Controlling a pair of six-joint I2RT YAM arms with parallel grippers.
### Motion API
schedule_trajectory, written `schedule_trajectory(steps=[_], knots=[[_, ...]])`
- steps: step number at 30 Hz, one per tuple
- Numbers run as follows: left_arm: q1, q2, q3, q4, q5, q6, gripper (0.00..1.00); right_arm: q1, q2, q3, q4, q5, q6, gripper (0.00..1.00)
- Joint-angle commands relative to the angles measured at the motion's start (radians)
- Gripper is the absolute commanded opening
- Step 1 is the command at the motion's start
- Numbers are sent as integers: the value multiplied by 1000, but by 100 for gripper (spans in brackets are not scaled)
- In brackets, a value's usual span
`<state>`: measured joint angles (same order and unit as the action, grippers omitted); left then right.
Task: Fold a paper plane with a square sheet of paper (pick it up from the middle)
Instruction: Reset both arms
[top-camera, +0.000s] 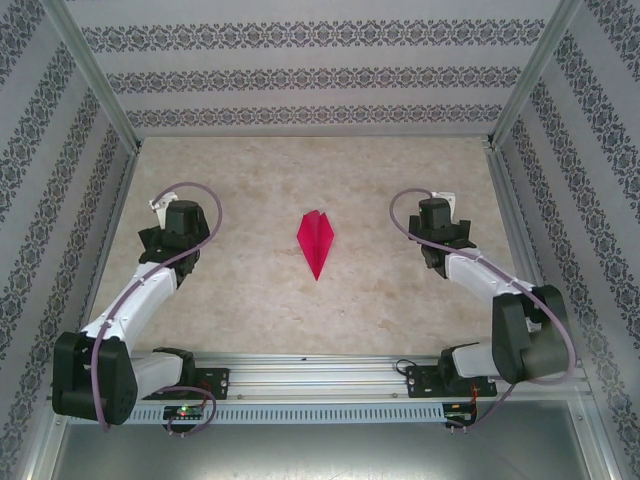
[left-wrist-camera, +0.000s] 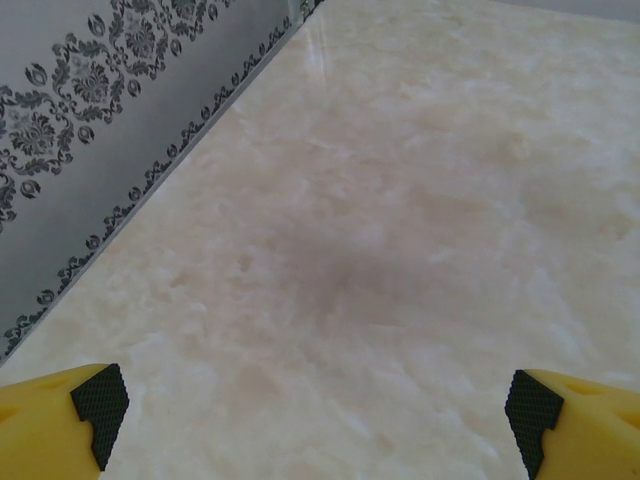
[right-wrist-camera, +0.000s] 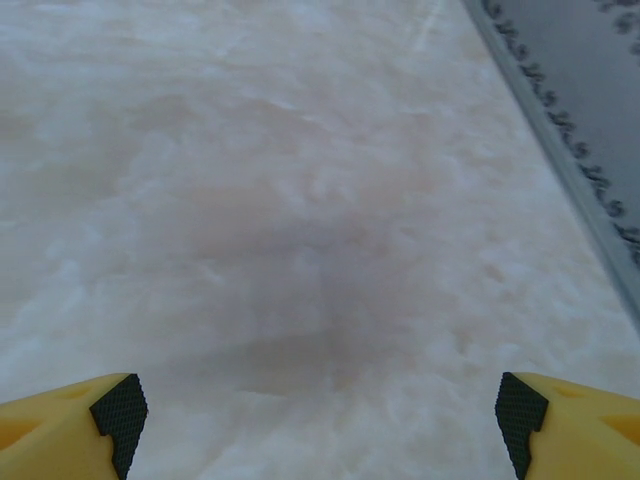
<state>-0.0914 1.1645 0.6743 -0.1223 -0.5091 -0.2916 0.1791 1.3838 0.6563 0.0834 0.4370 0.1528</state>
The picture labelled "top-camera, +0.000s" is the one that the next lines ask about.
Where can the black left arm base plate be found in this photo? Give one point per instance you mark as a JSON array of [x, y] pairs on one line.
[[220, 382]]

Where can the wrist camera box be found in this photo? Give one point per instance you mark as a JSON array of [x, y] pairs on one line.
[[446, 196], [159, 212]]

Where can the pink paper sheet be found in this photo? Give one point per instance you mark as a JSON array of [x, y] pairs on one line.
[[315, 240]]

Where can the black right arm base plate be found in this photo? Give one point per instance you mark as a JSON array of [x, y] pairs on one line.
[[420, 382]]

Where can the aluminium side rail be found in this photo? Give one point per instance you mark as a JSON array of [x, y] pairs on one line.
[[525, 225], [107, 225]]

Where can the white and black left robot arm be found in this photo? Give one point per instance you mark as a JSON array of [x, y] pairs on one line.
[[135, 300]]

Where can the aluminium frame post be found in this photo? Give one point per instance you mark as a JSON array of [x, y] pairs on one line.
[[535, 75], [90, 75]]

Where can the aluminium mounting rail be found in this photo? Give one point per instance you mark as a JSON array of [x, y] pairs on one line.
[[320, 375]]

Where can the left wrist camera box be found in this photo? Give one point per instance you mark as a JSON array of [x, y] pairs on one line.
[[159, 212]]

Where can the grey metal sheet panel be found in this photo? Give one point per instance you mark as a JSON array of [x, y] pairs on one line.
[[320, 450]]

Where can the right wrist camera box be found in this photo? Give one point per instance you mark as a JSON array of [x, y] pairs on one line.
[[446, 196]]

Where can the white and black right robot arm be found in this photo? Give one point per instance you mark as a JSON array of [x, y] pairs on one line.
[[525, 340]]

